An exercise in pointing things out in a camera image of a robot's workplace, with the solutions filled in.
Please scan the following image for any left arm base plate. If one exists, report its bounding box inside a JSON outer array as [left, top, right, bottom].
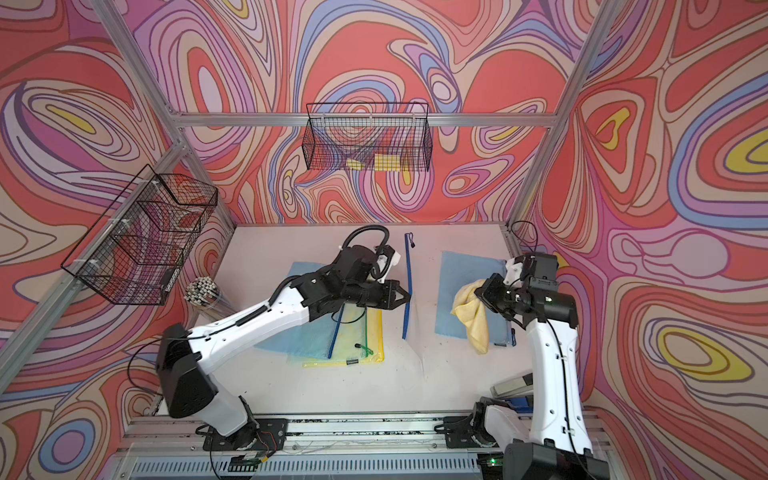
[[201, 418, 288, 453]]

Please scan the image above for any green zip document bag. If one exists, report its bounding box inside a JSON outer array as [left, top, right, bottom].
[[286, 304, 371, 366]]

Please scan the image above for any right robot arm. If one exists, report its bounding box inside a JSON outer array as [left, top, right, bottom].
[[475, 252, 610, 479]]

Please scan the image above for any light blue mesh document bag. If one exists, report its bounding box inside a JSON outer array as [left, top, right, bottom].
[[434, 251, 516, 347]]

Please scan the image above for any yellow document bag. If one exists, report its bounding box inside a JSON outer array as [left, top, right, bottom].
[[298, 309, 385, 368]]

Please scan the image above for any black wire basket back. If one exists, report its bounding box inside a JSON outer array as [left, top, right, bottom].
[[302, 101, 433, 172]]

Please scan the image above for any blue document bag leftmost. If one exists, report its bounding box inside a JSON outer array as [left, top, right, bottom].
[[256, 315, 340, 360]]

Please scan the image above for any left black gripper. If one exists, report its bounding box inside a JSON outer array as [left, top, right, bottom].
[[342, 279, 415, 310]]

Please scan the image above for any black wire basket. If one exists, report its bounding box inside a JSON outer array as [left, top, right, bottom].
[[61, 165, 218, 306], [302, 101, 433, 172]]

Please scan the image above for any yellow sponge in basket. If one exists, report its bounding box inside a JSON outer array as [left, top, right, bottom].
[[344, 154, 402, 172]]

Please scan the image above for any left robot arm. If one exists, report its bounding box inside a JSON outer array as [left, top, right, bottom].
[[155, 225, 411, 449]]

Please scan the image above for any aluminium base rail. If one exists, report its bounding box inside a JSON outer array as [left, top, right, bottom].
[[107, 410, 619, 480]]

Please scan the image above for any yellow wiping cloth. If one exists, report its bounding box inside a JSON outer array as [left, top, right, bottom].
[[451, 280, 490, 355]]

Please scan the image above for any clear pencil holder cup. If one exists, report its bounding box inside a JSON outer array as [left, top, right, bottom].
[[184, 277, 235, 321]]

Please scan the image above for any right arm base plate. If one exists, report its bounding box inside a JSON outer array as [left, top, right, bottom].
[[434, 415, 498, 449]]

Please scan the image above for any black wire basket left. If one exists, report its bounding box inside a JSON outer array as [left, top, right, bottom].
[[61, 165, 218, 306]]

